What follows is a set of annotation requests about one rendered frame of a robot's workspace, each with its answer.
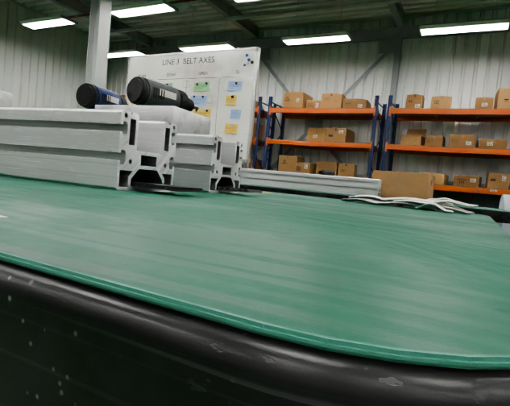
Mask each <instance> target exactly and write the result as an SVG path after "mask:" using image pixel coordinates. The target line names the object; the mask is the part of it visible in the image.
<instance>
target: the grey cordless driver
mask: <svg viewBox="0 0 510 406"><path fill-rule="evenodd" d="M126 94H127V97H128V100H129V101H130V102H131V103H133V104H136V105H137V106H176V107H179V108H181V109H184V110H187V111H190V112H191V111H192V110H193V109H195V110H198V109H199V107H197V106H195V105H194V102H193V101H192V100H191V99H189V98H188V95H187V94H186V93H185V92H184V91H181V90H179V89H176V88H174V87H171V86H169V85H165V84H162V83H159V82H157V81H153V80H150V79H147V78H145V77H134V78H132V79H131V81H130V82H129V84H128V86H127V88H126Z"/></svg>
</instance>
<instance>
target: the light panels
mask: <svg viewBox="0 0 510 406"><path fill-rule="evenodd" d="M166 11H173V9H171V8H170V7H168V6H166V5H165V4H163V5H158V6H147V7H141V8H135V9H129V10H118V11H112V12H111V13H112V14H114V15H117V16H118V17H120V18H123V17H129V16H136V15H147V14H154V13H160V12H166ZM68 24H74V23H71V22H69V21H67V20H65V19H56V20H50V21H44V22H37V23H27V24H23V25H24V26H27V27H30V28H33V29H37V28H43V27H55V26H61V25H68ZM504 29H508V23H498V24H488V25H477V26H466V27H447V28H436V29H425V30H421V33H422V35H436V34H448V33H459V32H471V31H493V30H504ZM347 40H350V39H349V38H348V37H347V35H342V36H331V37H321V38H311V39H290V40H283V41H284V42H285V43H286V44H287V45H291V44H313V43H324V42H335V41H347ZM221 49H232V47H231V46H230V45H228V44H227V45H217V46H207V47H196V48H181V50H183V51H185V52H198V51H209V50H221ZM142 55H143V54H142V53H139V52H124V53H113V54H108V58H110V57H122V56H142Z"/></svg>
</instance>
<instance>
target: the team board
mask: <svg viewBox="0 0 510 406"><path fill-rule="evenodd" d="M260 52H261V48H259V47H251V48H232V49H221V50H209V51H198V52H177V53H165V54H154V55H142V56H129V59H128V71H127V81H126V87H127V86H128V84H129V82H130V81H131V79H132V78H134V77H145V78H147V79H150V80H153V81H157V82H159V83H162V84H165V85H169V86H171V87H174V88H176V89H179V90H181V91H184V92H185V93H186V94H187V95H188V98H189V99H191V100H192V101H193V102H194V105H195V106H197V107H199V109H198V110H195V109H193V110H192V111H191V112H193V113H195V114H199V115H202V116H205V117H207V118H211V123H210V132H209V134H210V135H217V136H220V137H222V140H224V141H238V142H240V143H243V152H240V156H242V158H243V161H242V164H243V168H249V163H250V162H251V144H252V135H253V126H254V118H255V102H256V93H257V84H258V75H259V59H260Z"/></svg>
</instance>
